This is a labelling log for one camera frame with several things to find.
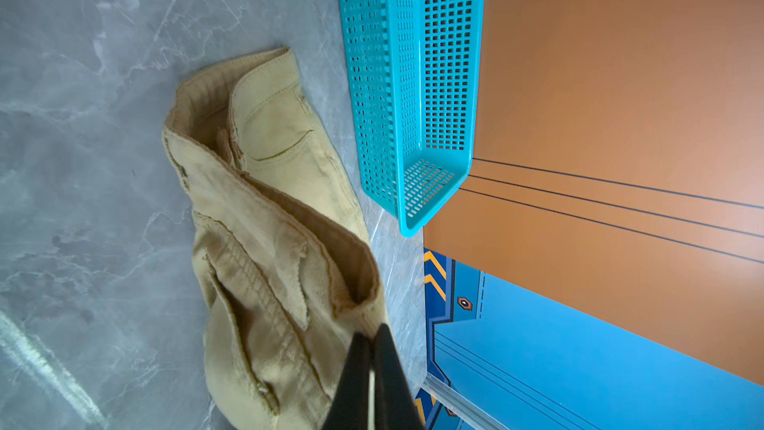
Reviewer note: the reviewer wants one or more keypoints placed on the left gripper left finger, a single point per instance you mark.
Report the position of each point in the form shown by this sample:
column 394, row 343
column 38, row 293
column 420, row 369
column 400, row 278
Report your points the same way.
column 350, row 407

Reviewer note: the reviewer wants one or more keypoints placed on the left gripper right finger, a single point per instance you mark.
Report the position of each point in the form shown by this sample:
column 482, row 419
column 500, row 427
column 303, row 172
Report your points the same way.
column 394, row 407

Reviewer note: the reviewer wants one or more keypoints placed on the khaki long pants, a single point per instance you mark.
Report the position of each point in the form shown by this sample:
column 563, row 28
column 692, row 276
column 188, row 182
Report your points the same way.
column 281, row 252

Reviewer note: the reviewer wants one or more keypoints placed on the teal plastic basket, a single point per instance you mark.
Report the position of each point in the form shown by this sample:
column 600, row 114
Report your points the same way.
column 413, row 75

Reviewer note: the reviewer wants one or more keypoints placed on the left aluminium corner post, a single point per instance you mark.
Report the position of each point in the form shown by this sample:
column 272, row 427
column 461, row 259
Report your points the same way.
column 463, row 408

